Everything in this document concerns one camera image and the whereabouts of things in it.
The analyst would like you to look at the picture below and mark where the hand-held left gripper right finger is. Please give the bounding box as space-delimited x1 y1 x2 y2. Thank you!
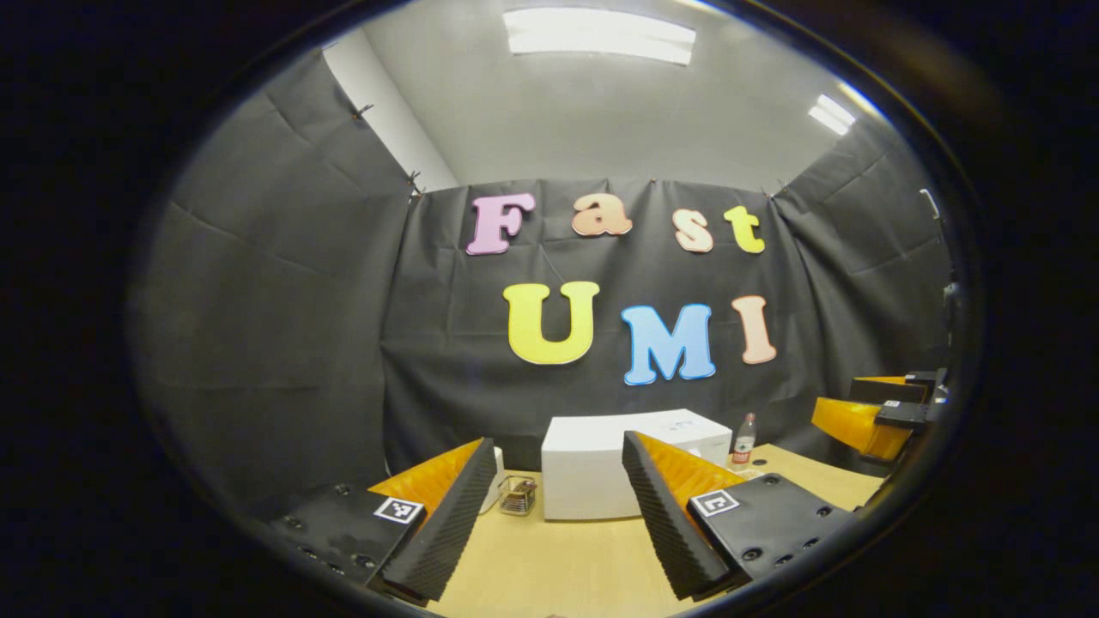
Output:
622 429 855 602

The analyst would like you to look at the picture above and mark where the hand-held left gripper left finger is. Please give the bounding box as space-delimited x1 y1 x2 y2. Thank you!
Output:
266 436 499 603

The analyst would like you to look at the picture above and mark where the white microwave oven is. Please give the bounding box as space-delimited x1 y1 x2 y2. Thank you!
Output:
541 409 733 521

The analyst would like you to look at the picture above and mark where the white toaster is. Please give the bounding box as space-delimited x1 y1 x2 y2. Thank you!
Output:
481 445 506 514

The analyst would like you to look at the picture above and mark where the clear utensil holder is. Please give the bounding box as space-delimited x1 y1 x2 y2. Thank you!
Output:
498 475 539 517

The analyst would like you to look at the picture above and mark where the clear water bottle red label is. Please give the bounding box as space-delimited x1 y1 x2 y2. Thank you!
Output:
731 413 758 469

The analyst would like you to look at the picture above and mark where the long ceiling light panel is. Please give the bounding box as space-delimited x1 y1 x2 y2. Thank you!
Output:
502 7 698 67

